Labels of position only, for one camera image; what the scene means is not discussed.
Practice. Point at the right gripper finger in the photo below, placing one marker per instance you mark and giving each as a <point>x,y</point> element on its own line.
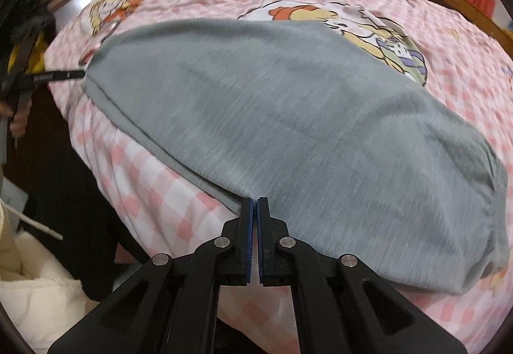
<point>340,304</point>
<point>169,305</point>

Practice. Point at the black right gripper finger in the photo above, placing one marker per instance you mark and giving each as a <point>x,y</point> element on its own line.
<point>29,80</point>

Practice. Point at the grey knit pants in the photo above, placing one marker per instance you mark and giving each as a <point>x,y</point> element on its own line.
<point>353,155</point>

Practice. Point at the pink checkered bed sheet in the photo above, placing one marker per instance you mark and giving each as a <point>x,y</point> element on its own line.
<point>456,62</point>

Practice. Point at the white fabric pile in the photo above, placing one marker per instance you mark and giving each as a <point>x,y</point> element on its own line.
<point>40,296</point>

